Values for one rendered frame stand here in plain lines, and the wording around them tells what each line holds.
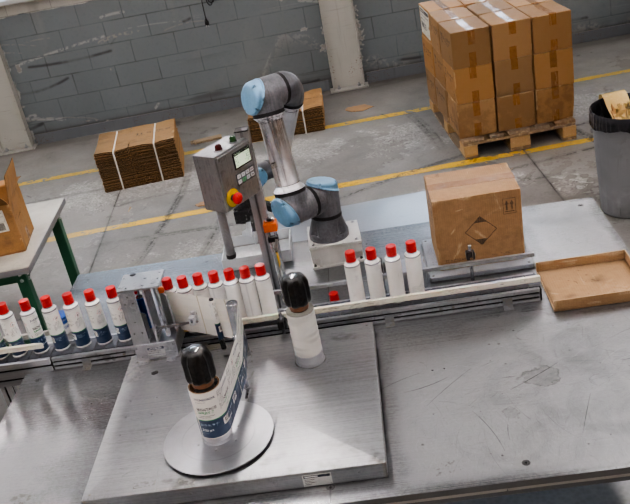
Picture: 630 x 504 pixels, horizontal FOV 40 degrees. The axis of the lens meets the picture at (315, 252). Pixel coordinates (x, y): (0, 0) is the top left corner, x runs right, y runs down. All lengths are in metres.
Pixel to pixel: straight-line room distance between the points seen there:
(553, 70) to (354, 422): 4.21
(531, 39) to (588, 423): 4.07
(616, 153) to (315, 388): 2.93
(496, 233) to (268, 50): 5.40
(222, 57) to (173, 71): 0.48
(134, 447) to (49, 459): 0.29
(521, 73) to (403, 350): 3.71
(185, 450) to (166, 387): 0.34
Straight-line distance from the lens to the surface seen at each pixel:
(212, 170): 2.67
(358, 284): 2.80
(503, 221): 3.01
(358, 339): 2.70
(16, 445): 2.80
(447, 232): 2.99
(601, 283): 2.96
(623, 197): 5.14
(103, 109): 8.45
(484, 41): 6.02
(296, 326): 2.53
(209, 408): 2.32
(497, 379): 2.54
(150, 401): 2.66
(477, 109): 6.13
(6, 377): 3.15
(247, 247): 3.51
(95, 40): 8.29
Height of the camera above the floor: 2.35
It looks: 27 degrees down
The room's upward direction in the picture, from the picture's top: 11 degrees counter-clockwise
